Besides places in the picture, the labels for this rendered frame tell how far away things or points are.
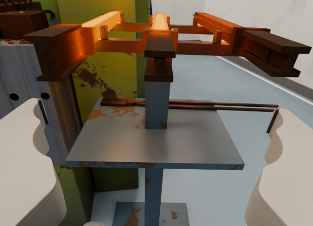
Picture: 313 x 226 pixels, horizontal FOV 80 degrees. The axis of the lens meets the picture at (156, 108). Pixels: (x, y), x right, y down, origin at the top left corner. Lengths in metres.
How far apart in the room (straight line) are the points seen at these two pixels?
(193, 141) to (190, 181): 0.86
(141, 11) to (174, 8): 3.48
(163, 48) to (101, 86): 0.66
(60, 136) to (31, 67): 0.25
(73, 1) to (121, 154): 0.53
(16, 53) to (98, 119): 0.27
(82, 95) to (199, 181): 0.91
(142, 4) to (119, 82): 0.53
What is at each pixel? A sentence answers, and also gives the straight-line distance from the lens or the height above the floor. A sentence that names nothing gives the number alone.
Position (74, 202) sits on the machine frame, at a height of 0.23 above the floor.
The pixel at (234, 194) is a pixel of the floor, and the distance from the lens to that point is 1.37.
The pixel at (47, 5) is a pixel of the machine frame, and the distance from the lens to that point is 1.15.
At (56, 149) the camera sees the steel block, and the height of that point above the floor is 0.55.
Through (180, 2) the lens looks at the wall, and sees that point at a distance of 4.69.
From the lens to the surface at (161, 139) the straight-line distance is 0.49.
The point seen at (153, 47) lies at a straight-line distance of 0.19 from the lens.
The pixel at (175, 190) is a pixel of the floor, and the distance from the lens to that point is 1.28.
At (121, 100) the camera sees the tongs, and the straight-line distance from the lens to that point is 0.64.
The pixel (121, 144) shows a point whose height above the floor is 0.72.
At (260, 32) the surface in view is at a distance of 0.29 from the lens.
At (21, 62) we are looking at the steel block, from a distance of 0.64.
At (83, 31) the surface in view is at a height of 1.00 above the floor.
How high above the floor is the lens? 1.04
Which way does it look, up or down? 31 degrees down
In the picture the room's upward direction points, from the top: 2 degrees clockwise
